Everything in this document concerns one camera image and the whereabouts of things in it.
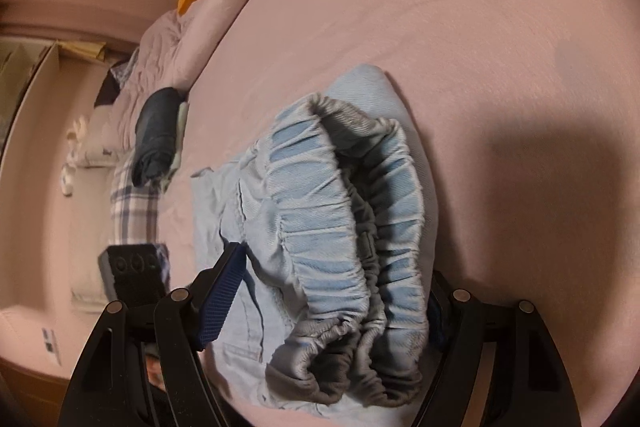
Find white rabbit plush toy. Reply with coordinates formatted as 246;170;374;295
60;117;91;198

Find dark brown garment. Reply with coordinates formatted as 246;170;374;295
95;67;126;108

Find plaid pillow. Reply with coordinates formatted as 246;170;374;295
109;157;166;248

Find plaid shirt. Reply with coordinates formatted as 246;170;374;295
110;47;141;88

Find folded pale green garment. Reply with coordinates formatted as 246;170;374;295
160;99;191;188

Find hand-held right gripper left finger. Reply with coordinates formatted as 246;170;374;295
57;241;247;427

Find folded dark blue jeans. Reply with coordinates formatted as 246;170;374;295
131;87;183;188

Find white wall socket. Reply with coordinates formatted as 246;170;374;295
41;327;63;365

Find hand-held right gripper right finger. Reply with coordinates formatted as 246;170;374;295
415;271;583;427

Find yellow hanging cloth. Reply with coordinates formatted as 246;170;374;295
57;39;108;62

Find light blue strawberry pants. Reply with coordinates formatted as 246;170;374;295
190;64;441;420

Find pink quilt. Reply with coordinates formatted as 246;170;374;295
112;0;346;148

